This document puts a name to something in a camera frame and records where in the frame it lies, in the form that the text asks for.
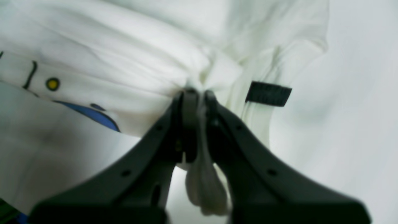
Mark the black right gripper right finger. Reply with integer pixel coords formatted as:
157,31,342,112
205,91,371,224

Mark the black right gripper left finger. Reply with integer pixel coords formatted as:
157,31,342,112
29,90,199,224

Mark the white printed t-shirt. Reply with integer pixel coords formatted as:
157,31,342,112
1,0,330,213

